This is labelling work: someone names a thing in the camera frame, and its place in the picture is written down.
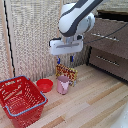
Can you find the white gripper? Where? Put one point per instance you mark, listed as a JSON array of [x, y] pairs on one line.
[[66, 46]]

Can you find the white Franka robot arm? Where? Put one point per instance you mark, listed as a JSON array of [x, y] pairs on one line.
[[71, 20]]

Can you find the yellow red snack box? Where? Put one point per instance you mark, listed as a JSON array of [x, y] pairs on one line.
[[72, 75]]

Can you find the red plastic bowl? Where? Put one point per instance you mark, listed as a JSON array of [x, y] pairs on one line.
[[44, 85]]

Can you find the beige woven folding screen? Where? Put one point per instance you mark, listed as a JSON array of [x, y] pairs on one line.
[[33, 36]]

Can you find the brown drawer cabinet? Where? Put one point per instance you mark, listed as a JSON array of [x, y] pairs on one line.
[[110, 50]]

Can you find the red shopping basket blue rim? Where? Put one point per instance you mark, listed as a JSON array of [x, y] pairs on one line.
[[20, 100]]

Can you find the white object at table edge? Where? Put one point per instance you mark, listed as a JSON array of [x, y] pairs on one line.
[[123, 121]]

